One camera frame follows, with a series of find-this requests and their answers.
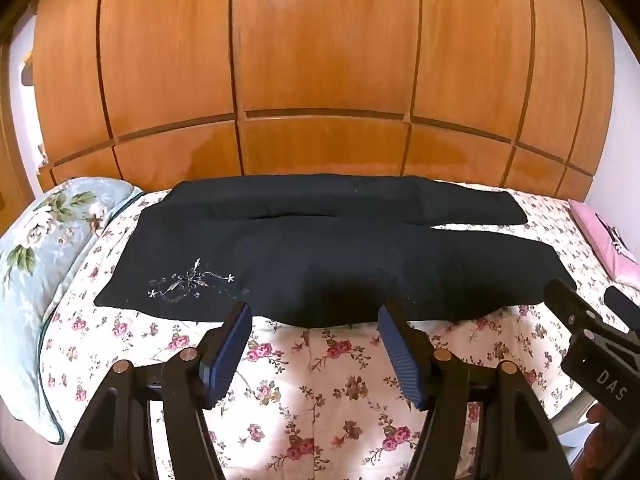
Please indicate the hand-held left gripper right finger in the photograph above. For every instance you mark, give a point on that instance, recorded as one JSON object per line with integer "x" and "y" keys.
{"x": 400, "y": 355}

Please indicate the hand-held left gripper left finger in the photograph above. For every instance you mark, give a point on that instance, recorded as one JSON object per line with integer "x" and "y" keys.
{"x": 231, "y": 347}

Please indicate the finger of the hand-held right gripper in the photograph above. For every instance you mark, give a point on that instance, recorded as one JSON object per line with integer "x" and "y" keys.
{"x": 622, "y": 305}
{"x": 562, "y": 300}

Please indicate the black embroidered pants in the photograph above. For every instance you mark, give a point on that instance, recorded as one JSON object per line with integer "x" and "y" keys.
{"x": 325, "y": 245}

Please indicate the person's right hand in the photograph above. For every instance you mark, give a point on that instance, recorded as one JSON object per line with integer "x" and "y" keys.
{"x": 598, "y": 415}

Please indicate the pink pillow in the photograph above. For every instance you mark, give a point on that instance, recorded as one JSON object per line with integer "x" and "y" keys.
{"x": 607, "y": 235}

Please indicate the floral bed sheet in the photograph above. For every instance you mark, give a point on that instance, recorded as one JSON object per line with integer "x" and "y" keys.
{"x": 325, "y": 400}

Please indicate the light blue floral pillow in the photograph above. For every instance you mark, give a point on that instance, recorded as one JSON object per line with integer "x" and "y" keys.
{"x": 45, "y": 245}

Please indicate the wooden wardrobe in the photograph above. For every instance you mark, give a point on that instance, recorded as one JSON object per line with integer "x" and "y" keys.
{"x": 320, "y": 60}

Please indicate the white bed frame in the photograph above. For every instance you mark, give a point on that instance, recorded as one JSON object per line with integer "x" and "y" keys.
{"x": 570, "y": 412}

